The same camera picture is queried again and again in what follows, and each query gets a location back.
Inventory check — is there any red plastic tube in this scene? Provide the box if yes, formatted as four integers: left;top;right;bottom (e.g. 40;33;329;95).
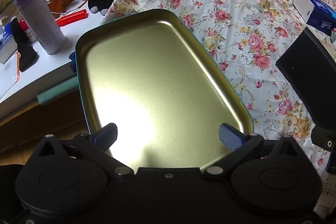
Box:
56;9;88;28

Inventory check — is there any small red capped bottle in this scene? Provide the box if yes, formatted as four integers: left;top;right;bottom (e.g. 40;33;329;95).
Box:
19;20;37;42

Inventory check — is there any rolled black glove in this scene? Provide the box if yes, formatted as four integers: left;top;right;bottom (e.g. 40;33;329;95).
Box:
10;17;39;72

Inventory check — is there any clear pouch with orange edge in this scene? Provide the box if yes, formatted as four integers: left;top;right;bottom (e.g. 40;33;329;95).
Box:
14;52;22;79

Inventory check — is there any blue white soft tissue pack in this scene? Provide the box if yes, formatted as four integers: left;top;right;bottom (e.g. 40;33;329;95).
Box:
0;26;19;64

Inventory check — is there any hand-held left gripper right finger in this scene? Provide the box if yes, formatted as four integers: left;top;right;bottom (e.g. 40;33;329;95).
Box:
203;123;302;178

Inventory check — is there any orange white cable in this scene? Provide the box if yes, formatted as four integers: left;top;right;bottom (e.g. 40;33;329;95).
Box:
52;0;88;20

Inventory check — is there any purple thermos bottle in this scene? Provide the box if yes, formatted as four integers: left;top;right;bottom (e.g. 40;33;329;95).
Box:
13;0;67;55

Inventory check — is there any floral bedspread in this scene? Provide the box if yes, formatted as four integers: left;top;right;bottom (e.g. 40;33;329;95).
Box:
101;0;336;224

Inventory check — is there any green foam edge guard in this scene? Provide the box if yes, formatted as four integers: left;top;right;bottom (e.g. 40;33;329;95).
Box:
37;77;79;106

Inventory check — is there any white topped wooden table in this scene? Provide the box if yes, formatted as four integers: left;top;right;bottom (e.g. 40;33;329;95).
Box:
0;0;124;153

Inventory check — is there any gold metal tray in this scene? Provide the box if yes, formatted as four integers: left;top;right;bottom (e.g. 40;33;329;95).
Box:
75;9;255;169

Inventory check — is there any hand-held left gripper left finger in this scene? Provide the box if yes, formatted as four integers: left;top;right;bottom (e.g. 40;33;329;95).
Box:
37;123;134;177

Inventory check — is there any blue corner guard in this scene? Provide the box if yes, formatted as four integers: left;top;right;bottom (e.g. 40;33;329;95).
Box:
69;52;78;73

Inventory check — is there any blue tissue box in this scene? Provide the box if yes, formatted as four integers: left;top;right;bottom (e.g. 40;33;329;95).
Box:
292;0;336;36

